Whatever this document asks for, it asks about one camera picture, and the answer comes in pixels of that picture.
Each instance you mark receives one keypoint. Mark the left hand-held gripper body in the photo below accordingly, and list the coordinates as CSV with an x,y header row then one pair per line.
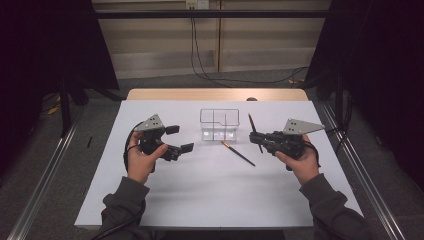
x,y
151,141

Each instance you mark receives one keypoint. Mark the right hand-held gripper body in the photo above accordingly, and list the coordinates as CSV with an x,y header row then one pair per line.
x,y
286,143

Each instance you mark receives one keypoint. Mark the clear acrylic holder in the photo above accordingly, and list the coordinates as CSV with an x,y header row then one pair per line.
x,y
220,133

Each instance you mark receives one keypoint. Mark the person's left hand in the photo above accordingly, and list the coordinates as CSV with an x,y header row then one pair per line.
x,y
140,165

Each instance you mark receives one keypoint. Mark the person's right hand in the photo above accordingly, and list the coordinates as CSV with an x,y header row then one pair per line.
x,y
305,166

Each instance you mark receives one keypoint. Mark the wooden table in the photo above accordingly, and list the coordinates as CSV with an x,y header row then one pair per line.
x,y
200,94

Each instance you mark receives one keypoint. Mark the white table mat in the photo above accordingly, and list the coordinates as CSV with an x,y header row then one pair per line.
x,y
213,196

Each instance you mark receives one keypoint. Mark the small black stick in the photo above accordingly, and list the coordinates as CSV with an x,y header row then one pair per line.
x,y
89,142

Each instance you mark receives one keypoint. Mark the black metal stand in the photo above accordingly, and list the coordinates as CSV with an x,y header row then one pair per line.
x,y
339,100
65,110

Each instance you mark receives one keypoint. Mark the yellow item on floor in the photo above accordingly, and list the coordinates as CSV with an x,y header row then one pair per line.
x,y
53,109

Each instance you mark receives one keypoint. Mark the black horizontal bar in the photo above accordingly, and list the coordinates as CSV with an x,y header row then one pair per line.
x,y
206,14

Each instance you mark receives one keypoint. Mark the black curtain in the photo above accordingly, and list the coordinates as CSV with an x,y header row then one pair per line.
x,y
383,66
43,50

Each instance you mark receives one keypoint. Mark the metal floor rail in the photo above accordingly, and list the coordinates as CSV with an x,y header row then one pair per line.
x,y
43,186
373,193

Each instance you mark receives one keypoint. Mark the white wall socket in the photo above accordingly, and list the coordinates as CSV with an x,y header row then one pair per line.
x,y
197,4

